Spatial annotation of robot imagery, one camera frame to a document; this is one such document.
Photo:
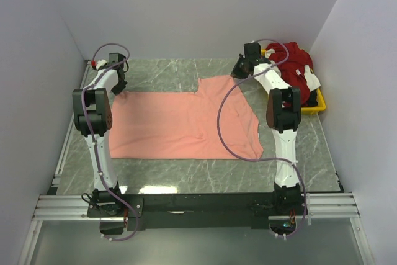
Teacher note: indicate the pink t shirt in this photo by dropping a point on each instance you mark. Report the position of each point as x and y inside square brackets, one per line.
[215, 122]

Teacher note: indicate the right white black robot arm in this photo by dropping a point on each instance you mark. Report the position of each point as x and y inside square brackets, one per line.
[283, 116]

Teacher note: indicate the yellow plastic bin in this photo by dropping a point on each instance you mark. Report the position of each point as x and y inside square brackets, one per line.
[321, 103]

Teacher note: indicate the black garment in bin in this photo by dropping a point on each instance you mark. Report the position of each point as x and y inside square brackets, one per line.
[312, 101]

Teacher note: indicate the aluminium frame rail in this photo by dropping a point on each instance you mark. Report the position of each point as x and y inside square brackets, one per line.
[60, 232]

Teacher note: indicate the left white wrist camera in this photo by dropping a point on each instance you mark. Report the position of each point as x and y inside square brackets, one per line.
[97, 65]

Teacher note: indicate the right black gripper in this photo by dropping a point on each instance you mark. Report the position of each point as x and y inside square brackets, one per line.
[239, 69]

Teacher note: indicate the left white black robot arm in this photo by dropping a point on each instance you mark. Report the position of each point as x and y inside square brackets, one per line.
[93, 119]

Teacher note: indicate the black base crossbar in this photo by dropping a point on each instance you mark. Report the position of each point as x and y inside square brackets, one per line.
[160, 211]

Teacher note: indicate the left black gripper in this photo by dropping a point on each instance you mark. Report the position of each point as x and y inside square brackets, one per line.
[119, 85]

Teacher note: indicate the dark red t shirt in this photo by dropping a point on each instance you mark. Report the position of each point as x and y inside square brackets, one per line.
[293, 70]

